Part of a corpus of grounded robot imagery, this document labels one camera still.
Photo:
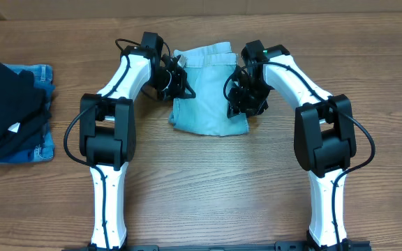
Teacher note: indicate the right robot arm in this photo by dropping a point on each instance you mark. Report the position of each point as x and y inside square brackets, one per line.
[324, 135]

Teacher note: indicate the folded black garment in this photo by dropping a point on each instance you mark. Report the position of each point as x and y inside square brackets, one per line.
[22, 109]

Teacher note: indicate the folded blue jeans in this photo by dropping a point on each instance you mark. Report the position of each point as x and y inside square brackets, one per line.
[40, 147]

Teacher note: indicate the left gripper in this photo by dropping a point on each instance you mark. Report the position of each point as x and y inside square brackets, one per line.
[176, 84]

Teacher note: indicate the light blue denim shorts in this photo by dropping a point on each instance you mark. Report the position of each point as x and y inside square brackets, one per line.
[207, 70]

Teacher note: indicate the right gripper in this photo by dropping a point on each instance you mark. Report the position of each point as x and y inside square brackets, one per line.
[244, 99]

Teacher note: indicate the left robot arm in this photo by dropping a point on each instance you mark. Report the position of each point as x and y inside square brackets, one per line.
[107, 134]

